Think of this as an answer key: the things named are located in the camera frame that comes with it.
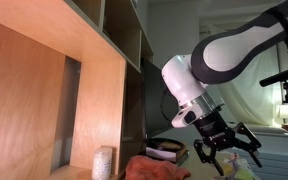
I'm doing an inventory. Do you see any white radiator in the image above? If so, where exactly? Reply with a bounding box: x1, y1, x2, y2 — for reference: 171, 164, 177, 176
230, 143, 288, 180

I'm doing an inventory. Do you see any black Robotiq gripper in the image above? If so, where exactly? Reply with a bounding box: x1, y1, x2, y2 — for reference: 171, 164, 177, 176
193, 111, 263, 177

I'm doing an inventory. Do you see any wooden desk shelf unit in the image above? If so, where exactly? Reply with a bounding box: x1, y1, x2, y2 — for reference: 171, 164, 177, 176
0, 0, 155, 180

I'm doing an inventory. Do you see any white textured candle jar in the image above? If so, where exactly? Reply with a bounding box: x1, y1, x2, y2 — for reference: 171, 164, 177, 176
91, 146, 114, 180

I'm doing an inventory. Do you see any black computer monitor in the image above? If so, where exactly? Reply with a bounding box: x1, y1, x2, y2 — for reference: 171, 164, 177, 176
140, 57, 182, 138

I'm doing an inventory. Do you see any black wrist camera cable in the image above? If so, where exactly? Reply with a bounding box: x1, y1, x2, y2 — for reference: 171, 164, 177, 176
159, 89, 180, 125

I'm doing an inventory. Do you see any orange towel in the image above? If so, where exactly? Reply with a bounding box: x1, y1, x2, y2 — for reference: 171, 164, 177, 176
124, 154, 192, 180

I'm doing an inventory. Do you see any black stereo camera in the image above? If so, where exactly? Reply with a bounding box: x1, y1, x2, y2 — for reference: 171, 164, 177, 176
259, 64, 288, 89

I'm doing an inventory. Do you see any pale window seat cushion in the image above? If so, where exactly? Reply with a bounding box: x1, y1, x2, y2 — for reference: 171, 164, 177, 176
247, 123, 288, 135

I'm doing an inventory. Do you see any dark flat book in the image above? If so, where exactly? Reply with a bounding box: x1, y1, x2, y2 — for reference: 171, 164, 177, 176
175, 149, 191, 167

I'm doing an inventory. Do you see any white window curtain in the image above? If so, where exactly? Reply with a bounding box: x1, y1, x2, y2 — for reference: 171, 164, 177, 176
217, 43, 282, 127

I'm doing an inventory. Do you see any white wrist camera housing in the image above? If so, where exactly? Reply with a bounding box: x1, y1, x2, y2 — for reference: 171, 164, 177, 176
171, 108, 200, 130

